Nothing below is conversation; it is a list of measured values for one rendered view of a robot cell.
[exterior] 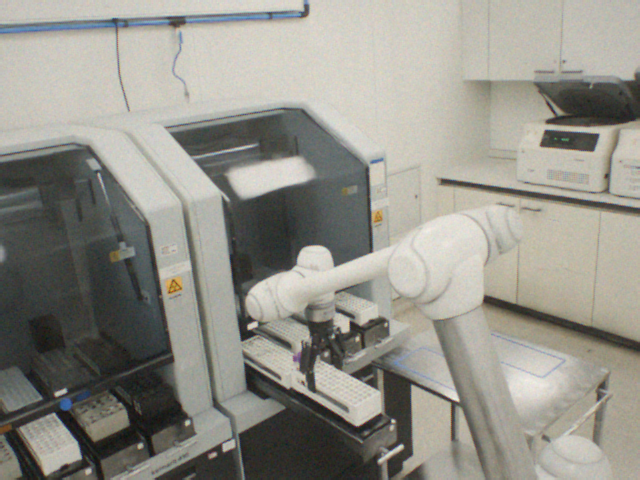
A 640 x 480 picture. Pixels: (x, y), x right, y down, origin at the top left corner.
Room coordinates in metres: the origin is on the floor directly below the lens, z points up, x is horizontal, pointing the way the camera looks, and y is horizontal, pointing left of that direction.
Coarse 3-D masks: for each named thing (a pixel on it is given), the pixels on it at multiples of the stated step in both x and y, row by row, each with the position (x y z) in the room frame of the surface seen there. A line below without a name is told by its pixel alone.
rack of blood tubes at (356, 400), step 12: (324, 372) 1.61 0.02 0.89; (336, 372) 1.60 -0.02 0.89; (300, 384) 1.60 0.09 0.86; (324, 384) 1.54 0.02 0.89; (336, 384) 1.53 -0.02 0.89; (348, 384) 1.53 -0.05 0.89; (360, 384) 1.53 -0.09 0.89; (312, 396) 1.55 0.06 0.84; (324, 396) 1.56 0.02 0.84; (336, 396) 1.47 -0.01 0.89; (348, 396) 1.47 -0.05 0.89; (360, 396) 1.47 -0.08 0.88; (372, 396) 1.45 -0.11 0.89; (336, 408) 1.47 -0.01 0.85; (348, 408) 1.43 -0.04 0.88; (360, 408) 1.41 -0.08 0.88; (372, 408) 1.44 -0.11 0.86; (348, 420) 1.43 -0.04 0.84
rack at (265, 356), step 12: (252, 348) 1.85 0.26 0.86; (264, 348) 1.84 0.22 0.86; (276, 348) 1.84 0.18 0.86; (252, 360) 1.85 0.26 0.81; (264, 360) 1.76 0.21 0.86; (276, 360) 1.75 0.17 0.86; (288, 360) 1.75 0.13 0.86; (264, 372) 1.75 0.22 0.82; (276, 372) 1.69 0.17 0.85; (288, 372) 1.67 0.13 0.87; (288, 384) 1.65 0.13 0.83
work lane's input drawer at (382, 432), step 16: (256, 384) 1.76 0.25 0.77; (272, 384) 1.70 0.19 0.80; (288, 400) 1.62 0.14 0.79; (304, 400) 1.58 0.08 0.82; (304, 416) 1.57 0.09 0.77; (320, 416) 1.51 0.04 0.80; (336, 416) 1.50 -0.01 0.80; (384, 416) 1.46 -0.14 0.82; (336, 432) 1.45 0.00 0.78; (352, 432) 1.41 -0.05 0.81; (368, 432) 1.39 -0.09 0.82; (384, 432) 1.42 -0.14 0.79; (352, 448) 1.40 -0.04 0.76; (368, 448) 1.38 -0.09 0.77; (384, 448) 1.42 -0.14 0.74; (400, 448) 1.40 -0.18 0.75
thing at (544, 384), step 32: (416, 352) 1.81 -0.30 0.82; (512, 352) 1.75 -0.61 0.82; (544, 352) 1.73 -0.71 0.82; (416, 384) 1.62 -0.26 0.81; (448, 384) 1.59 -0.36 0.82; (512, 384) 1.56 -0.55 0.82; (544, 384) 1.55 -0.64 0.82; (576, 384) 1.54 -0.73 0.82; (608, 384) 1.60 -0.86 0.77; (544, 416) 1.39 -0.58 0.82; (448, 448) 1.98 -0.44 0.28
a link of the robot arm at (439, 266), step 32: (448, 224) 1.09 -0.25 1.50; (416, 256) 1.01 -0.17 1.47; (448, 256) 1.02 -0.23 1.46; (480, 256) 1.08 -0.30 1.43; (416, 288) 1.00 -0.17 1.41; (448, 288) 1.01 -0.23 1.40; (480, 288) 1.04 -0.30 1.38; (448, 320) 1.03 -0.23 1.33; (480, 320) 1.03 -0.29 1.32; (448, 352) 1.02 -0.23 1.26; (480, 352) 1.00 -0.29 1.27; (480, 384) 0.99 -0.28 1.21; (480, 416) 0.97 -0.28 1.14; (512, 416) 0.98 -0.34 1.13; (480, 448) 0.97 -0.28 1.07; (512, 448) 0.95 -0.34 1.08
